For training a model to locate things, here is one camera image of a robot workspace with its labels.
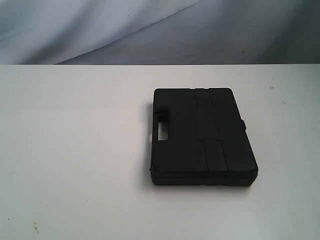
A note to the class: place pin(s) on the black plastic carrying case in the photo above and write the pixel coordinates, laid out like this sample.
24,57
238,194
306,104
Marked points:
199,138

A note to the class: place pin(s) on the white backdrop cloth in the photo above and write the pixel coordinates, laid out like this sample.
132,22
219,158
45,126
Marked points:
159,32

